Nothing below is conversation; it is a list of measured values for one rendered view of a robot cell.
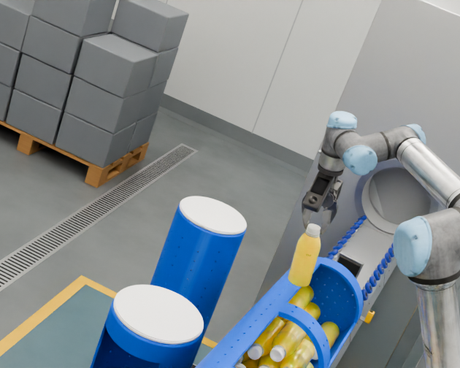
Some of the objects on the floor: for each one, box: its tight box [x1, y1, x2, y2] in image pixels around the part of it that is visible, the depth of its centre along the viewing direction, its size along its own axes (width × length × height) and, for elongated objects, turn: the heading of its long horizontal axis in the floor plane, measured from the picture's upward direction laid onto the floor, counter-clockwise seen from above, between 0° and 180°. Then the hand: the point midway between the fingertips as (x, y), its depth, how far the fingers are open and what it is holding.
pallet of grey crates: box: [0, 0, 189, 188], centre depth 550 cm, size 120×80×119 cm
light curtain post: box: [385, 304, 421, 368], centre depth 311 cm, size 6×6×170 cm
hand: (313, 228), depth 218 cm, fingers closed on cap, 4 cm apart
